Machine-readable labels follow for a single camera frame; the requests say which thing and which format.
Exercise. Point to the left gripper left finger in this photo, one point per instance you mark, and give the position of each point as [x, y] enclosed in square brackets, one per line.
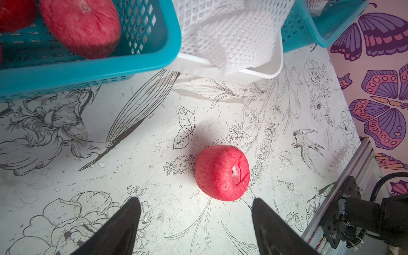
[118, 235]

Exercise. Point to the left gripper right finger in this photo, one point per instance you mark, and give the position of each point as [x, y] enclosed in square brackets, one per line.
[274, 236]

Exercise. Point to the netted apple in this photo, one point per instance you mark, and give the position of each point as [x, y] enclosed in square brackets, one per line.
[316, 7]
[222, 172]
[16, 15]

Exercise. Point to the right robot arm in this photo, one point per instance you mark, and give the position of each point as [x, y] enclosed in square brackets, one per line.
[388, 220]

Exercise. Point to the white plastic tray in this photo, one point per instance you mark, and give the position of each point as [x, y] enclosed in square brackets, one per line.
[200, 67]

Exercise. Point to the left teal plastic basket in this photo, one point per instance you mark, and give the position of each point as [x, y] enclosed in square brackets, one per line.
[35, 63]

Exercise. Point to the teal plastic basket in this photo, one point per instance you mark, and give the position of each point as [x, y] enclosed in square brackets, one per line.
[35, 63]
[300, 29]

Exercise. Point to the right teal plastic basket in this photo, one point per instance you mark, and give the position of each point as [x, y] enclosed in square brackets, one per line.
[300, 29]

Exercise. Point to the aluminium front rail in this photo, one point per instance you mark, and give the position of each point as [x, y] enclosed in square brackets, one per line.
[365, 168]

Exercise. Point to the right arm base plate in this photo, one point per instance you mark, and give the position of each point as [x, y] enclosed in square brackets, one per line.
[332, 220]

